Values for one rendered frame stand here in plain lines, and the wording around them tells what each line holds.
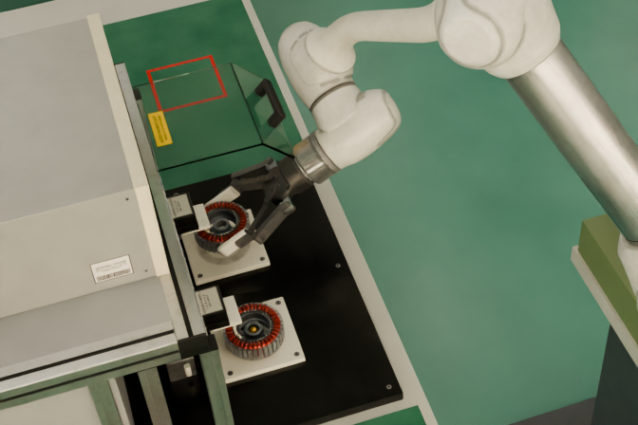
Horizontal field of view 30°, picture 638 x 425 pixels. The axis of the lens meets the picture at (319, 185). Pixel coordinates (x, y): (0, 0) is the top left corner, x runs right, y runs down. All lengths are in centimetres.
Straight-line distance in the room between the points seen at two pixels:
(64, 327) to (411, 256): 164
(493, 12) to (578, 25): 246
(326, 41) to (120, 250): 61
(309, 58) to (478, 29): 63
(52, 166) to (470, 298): 168
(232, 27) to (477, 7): 134
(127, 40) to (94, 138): 111
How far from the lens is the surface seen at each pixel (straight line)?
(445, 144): 366
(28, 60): 203
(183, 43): 290
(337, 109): 222
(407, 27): 205
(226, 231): 233
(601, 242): 230
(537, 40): 173
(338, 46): 221
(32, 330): 189
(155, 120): 224
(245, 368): 219
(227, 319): 211
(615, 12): 419
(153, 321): 186
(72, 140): 186
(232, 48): 287
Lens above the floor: 256
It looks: 46 degrees down
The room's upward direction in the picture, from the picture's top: 5 degrees counter-clockwise
